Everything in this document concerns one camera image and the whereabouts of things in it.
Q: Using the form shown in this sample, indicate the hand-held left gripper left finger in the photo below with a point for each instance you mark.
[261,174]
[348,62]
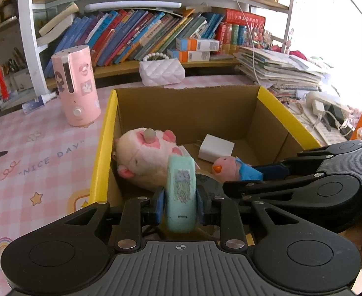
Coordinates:
[159,205]

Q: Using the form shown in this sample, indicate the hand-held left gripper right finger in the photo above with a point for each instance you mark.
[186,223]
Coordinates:
[199,207]

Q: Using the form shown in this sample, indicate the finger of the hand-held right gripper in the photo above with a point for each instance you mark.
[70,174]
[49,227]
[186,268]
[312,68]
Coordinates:
[273,172]
[261,189]

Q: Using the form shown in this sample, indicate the mint green case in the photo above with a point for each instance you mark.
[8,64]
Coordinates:
[181,191]

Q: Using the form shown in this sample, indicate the small pink plush duck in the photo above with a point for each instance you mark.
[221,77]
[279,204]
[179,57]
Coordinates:
[225,166]

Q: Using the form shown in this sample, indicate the pink plush pig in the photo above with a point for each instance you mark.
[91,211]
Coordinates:
[144,154]

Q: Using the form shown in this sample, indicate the white power adapter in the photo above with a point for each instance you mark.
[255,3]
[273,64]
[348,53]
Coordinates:
[216,146]

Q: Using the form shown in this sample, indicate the yellow cardboard box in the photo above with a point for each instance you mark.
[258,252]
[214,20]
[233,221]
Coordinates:
[184,111]

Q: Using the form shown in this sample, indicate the white power strip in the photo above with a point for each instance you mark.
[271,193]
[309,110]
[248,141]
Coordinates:
[323,104]

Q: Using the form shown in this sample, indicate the stack of papers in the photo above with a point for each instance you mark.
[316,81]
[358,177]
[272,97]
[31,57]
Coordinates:
[276,67]

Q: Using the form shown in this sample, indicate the pink checked tablecloth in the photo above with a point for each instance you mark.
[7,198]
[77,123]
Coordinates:
[29,191]

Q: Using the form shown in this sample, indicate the white quilted pouch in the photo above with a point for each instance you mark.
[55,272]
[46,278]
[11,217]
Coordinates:
[162,72]

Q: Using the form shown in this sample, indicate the pink humidifier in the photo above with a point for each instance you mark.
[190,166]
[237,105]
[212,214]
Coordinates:
[76,86]

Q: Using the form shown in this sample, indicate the orange and white carton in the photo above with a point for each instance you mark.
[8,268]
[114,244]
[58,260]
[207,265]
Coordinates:
[199,44]

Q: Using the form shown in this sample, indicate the thick red book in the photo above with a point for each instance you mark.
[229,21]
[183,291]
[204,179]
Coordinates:
[244,17]

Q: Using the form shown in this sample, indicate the small black cap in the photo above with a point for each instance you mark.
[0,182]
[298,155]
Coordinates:
[2,153]

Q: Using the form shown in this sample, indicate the long row of colourful books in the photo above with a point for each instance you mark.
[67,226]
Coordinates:
[131,34]

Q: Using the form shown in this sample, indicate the white light bar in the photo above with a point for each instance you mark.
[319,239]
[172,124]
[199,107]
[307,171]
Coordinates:
[131,6]

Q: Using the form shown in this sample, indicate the red tassel ornament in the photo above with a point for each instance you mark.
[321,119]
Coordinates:
[0,80]

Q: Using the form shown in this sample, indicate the white bookshelf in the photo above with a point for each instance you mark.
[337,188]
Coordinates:
[28,37]

